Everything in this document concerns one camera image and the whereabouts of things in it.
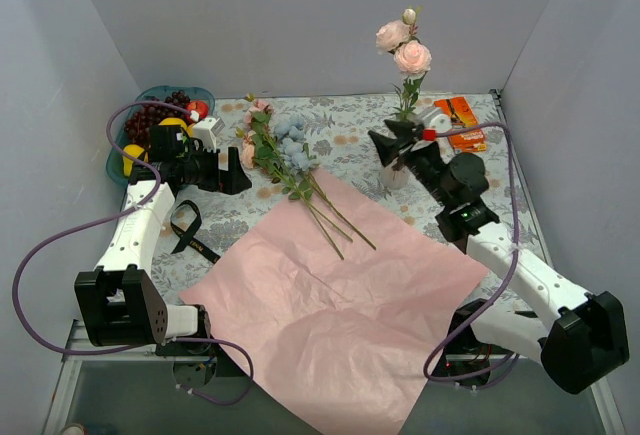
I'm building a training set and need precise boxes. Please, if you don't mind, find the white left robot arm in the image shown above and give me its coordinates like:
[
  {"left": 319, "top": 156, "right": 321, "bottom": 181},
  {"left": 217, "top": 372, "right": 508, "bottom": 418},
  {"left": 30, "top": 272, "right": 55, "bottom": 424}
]
[{"left": 74, "top": 125, "right": 252, "bottom": 355}]

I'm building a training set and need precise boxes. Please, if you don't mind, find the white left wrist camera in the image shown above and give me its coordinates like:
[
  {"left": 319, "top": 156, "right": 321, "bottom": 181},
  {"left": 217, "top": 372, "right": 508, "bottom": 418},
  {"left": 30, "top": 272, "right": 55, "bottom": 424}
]
[{"left": 190, "top": 117, "right": 225, "bottom": 152}]

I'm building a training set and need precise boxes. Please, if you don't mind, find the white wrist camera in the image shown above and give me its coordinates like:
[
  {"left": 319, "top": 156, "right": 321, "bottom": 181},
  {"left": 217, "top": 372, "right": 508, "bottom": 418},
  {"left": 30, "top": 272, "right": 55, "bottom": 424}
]
[
  {"left": 413, "top": 106, "right": 453, "bottom": 142},
  {"left": 190, "top": 117, "right": 225, "bottom": 152}
]

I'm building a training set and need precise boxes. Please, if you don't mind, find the artificial flower bunch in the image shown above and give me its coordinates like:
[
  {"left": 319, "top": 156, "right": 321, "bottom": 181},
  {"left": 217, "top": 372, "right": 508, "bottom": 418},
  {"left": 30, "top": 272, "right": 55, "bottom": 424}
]
[{"left": 235, "top": 93, "right": 375, "bottom": 258}]

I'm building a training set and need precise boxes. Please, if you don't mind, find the dark red grape bunch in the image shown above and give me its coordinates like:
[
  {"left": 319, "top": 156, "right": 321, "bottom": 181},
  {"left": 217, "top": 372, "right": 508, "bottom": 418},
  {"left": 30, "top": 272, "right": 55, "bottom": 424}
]
[{"left": 124, "top": 104, "right": 188, "bottom": 147}]

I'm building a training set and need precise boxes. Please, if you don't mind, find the pink rose stem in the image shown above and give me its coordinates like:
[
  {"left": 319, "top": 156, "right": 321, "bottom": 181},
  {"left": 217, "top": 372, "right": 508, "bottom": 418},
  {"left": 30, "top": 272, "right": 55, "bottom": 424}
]
[{"left": 375, "top": 6, "right": 432, "bottom": 121}]

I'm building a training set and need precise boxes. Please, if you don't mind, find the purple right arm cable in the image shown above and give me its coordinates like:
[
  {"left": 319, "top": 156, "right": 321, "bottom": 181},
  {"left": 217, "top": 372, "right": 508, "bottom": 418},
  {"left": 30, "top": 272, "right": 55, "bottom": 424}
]
[{"left": 422, "top": 122, "right": 522, "bottom": 387}]

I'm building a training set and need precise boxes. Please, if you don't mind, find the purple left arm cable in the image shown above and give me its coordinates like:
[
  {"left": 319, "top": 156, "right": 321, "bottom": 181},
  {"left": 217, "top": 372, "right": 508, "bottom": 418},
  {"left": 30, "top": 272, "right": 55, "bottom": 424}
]
[{"left": 11, "top": 101, "right": 255, "bottom": 407}]

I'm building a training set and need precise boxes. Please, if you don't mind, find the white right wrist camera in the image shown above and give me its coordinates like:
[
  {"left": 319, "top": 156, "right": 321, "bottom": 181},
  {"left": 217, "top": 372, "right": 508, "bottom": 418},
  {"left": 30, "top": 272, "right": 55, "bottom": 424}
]
[{"left": 413, "top": 106, "right": 453, "bottom": 142}]

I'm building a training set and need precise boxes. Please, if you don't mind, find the black ribbon gold lettering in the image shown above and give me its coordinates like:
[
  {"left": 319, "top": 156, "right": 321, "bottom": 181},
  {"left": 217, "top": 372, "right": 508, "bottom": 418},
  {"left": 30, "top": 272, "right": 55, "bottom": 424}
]
[{"left": 169, "top": 200, "right": 221, "bottom": 264}]

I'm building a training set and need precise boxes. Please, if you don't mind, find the yellow pear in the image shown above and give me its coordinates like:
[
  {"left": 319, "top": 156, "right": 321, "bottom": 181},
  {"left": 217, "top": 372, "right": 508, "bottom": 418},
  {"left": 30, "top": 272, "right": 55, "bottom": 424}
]
[{"left": 122, "top": 144, "right": 148, "bottom": 179}]

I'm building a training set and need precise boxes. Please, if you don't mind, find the orange product box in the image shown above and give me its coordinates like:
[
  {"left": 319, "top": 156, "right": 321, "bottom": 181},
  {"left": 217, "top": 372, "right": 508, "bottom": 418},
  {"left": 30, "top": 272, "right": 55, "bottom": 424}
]
[{"left": 434, "top": 96, "right": 487, "bottom": 154}]

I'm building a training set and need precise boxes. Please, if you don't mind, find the floral tablecloth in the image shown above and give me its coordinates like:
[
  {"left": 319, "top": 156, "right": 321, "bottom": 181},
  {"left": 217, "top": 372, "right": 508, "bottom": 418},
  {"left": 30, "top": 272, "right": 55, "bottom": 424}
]
[{"left": 150, "top": 94, "right": 550, "bottom": 304}]

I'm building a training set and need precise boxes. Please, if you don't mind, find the red apple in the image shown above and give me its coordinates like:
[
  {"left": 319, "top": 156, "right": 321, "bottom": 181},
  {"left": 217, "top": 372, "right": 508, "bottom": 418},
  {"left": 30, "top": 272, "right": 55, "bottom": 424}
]
[{"left": 186, "top": 100, "right": 209, "bottom": 118}]

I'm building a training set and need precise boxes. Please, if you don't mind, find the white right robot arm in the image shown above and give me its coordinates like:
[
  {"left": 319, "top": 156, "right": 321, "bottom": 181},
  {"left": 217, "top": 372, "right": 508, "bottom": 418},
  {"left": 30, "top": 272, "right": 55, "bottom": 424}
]
[{"left": 368, "top": 119, "right": 630, "bottom": 394}]

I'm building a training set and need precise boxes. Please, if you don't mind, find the aluminium frame rail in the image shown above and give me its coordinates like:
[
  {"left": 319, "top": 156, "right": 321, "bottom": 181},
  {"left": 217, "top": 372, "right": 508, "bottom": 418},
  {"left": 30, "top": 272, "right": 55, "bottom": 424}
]
[{"left": 62, "top": 319, "right": 626, "bottom": 435}]

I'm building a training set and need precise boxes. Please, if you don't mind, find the white ribbed ceramic vase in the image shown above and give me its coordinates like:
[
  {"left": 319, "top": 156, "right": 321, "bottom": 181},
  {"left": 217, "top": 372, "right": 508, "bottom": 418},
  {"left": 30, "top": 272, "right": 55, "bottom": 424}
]
[{"left": 380, "top": 113, "right": 422, "bottom": 191}]

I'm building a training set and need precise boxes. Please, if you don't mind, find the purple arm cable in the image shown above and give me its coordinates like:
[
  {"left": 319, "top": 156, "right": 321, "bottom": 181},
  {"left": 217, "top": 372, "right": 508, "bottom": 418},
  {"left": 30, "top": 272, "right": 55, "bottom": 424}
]
[
  {"left": 422, "top": 122, "right": 522, "bottom": 387},
  {"left": 11, "top": 101, "right": 255, "bottom": 407}
]

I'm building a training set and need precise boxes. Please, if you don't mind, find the teal plastic fruit basket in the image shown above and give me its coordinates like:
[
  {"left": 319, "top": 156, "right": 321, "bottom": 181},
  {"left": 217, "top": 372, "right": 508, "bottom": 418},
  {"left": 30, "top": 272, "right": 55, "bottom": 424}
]
[{"left": 105, "top": 85, "right": 215, "bottom": 187}]

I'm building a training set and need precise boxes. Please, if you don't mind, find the yellow mango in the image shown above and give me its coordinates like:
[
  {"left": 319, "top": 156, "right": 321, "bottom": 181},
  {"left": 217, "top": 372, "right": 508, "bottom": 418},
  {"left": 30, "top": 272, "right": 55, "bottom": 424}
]
[{"left": 159, "top": 117, "right": 188, "bottom": 131}]

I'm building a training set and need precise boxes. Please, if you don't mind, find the purple paper bouquet wrap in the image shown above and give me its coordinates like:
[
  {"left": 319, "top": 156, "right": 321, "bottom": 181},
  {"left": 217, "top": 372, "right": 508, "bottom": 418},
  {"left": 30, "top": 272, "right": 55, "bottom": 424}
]
[{"left": 181, "top": 170, "right": 487, "bottom": 434}]

